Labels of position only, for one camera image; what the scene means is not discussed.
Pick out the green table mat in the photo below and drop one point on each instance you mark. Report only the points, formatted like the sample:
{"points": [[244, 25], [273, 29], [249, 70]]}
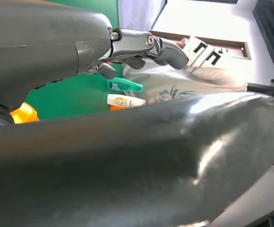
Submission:
{"points": [[75, 94]]}

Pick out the orange bottle with clear cap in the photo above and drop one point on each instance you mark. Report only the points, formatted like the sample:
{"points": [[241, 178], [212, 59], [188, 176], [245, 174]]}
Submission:
{"points": [[24, 114]]}

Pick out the white bottle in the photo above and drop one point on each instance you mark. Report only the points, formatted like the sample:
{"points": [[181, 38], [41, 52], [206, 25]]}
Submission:
{"points": [[124, 101]]}

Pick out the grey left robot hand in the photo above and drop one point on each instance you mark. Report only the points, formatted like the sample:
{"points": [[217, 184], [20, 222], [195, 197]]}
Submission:
{"points": [[44, 40]]}

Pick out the person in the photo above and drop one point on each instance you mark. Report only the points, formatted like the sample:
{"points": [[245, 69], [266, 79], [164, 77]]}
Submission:
{"points": [[198, 84]]}

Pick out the teal bottle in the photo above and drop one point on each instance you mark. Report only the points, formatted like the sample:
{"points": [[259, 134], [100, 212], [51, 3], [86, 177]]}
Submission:
{"points": [[124, 84]]}

